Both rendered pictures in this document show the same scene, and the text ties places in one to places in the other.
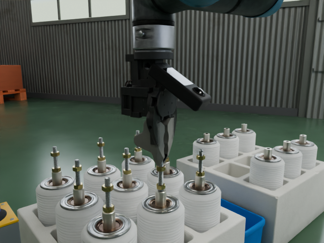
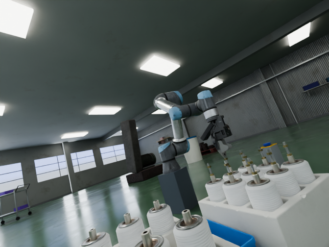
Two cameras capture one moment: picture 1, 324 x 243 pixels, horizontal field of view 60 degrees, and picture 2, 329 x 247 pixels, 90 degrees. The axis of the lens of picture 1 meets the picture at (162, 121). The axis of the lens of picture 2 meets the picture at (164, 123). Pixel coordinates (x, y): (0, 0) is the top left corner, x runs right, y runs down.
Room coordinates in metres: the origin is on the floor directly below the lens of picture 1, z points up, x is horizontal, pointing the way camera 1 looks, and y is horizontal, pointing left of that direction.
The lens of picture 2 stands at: (1.44, -0.03, 0.44)
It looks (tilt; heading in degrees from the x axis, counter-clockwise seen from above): 10 degrees up; 193
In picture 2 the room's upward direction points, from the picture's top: 18 degrees counter-clockwise
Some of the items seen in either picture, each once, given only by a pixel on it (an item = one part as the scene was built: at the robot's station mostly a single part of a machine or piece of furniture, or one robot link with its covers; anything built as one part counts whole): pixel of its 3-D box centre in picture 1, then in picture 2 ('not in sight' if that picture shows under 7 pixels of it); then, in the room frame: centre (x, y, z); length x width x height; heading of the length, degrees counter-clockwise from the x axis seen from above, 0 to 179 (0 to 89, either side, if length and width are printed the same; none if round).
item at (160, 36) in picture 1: (153, 40); (212, 114); (0.52, 0.02, 0.57); 0.08 x 0.08 x 0.05
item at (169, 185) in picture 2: not in sight; (177, 189); (0.08, -0.42, 0.15); 0.18 x 0.18 x 0.30; 65
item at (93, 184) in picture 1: (103, 202); (287, 195); (0.70, 0.16, 0.16); 0.10 x 0.10 x 0.18
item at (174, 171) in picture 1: (165, 172); (232, 182); (0.68, -0.01, 0.25); 0.08 x 0.08 x 0.01
